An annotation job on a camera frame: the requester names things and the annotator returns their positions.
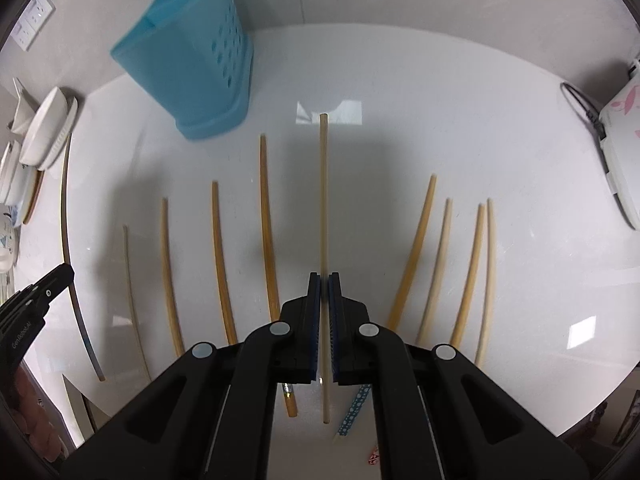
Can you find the blue patterned chopstick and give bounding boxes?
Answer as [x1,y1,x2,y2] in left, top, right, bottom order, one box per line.
[332,385,371,443]

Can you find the pale chopstick right group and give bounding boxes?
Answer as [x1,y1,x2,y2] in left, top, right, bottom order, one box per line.
[416,198,454,347]

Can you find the white wall socket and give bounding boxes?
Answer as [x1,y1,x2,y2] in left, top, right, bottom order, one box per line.
[24,0,54,34]
[11,21,36,51]

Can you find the dark amber chopstick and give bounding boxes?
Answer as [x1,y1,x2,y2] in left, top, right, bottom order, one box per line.
[258,132,300,420]

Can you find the wooden board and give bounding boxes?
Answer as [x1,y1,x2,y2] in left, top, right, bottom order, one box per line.
[22,170,44,226]

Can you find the white appliance with bunny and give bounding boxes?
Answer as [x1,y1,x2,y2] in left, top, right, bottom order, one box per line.
[599,58,640,231]

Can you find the person's hand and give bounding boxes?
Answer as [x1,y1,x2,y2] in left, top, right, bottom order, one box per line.
[13,365,64,464]

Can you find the amber chopstick far right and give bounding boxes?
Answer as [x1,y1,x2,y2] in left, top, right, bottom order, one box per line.
[450,204,486,348]

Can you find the white bowl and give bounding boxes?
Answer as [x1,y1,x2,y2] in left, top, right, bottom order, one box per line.
[20,87,67,167]

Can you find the dark edge chopstick far left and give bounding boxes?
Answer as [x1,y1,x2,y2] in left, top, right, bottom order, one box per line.
[60,136,106,382]

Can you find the pale wooden chopstick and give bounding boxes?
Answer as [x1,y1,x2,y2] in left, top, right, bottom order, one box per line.
[319,113,331,425]

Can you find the blue plastic utensil holder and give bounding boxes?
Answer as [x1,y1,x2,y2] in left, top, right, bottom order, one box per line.
[111,0,254,140]

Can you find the pale chopstick far right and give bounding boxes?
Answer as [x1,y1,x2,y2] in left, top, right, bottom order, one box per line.
[475,198,497,368]

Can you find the pale thin chopstick left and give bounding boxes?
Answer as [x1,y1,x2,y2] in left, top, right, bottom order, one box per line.
[122,224,152,382]

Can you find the amber chopstick right group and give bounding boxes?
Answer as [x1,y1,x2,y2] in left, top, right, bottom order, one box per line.
[386,174,437,330]

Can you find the white ribbed plate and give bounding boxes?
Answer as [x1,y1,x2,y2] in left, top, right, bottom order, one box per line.
[38,98,79,171]

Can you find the stacked white bowls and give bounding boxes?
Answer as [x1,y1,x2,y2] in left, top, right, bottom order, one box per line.
[0,140,32,207]

